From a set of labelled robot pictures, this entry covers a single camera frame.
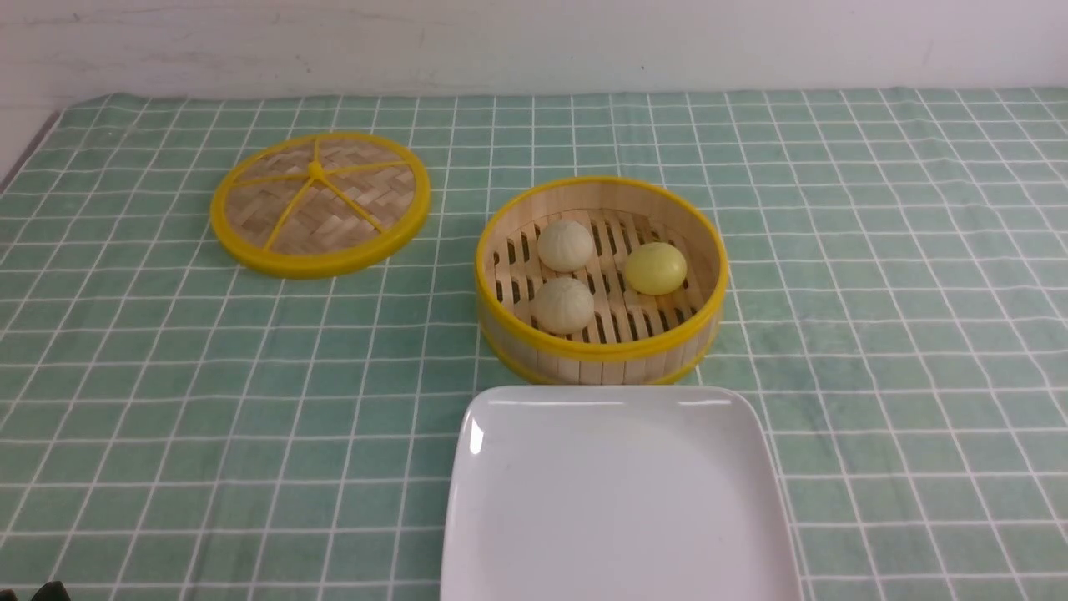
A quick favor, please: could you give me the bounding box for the white square plate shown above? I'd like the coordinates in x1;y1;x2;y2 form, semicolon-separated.
440;386;804;600

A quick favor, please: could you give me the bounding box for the bamboo steamer lid yellow rim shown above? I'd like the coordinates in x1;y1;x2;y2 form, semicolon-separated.
209;132;431;279

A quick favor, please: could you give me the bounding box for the green checkered tablecloth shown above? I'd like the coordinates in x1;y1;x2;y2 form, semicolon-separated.
1;88;1067;600

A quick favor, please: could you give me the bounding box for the bamboo steamer basket yellow rim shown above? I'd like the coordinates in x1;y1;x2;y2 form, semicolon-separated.
474;176;729;385

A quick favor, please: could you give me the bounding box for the yellow steamed bun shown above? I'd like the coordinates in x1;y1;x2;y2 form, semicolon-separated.
624;242;688;295

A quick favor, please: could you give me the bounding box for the white steamed bun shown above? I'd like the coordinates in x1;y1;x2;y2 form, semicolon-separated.
537;220;595;273
531;278;595;336

